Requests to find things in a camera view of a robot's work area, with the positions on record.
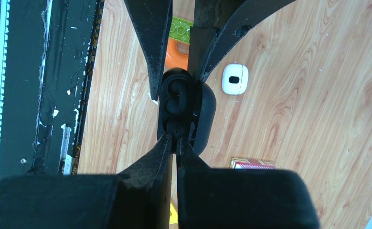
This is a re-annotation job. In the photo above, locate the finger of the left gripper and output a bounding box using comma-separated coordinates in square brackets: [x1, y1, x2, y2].
[188, 0, 293, 82]
[124, 0, 173, 100]

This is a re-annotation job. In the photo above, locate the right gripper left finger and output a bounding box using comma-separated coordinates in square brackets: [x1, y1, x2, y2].
[0, 134, 172, 229]

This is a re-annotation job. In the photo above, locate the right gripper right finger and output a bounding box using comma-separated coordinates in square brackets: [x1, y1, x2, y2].
[176, 138, 320, 229]

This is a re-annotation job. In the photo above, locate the white earbud charging case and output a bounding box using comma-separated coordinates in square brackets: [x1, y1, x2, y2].
[222, 63, 249, 95]

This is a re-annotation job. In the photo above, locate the black earbud case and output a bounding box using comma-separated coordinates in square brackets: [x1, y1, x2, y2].
[157, 68, 216, 155]

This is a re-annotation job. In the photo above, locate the green toy brick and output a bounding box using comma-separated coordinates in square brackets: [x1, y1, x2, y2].
[169, 17, 193, 44]

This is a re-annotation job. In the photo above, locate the yellow triangle block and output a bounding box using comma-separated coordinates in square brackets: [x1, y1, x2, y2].
[169, 203, 179, 225]

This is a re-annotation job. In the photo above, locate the playing card box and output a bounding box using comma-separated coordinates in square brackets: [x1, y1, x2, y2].
[230, 157, 276, 169]

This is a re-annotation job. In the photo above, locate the white plastic scrap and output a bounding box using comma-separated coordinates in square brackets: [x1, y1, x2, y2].
[148, 93, 159, 105]

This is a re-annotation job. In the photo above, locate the orange half ring block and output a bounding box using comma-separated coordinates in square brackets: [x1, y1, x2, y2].
[165, 38, 189, 70]

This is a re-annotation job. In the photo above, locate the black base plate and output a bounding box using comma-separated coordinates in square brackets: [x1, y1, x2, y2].
[0, 0, 104, 179]

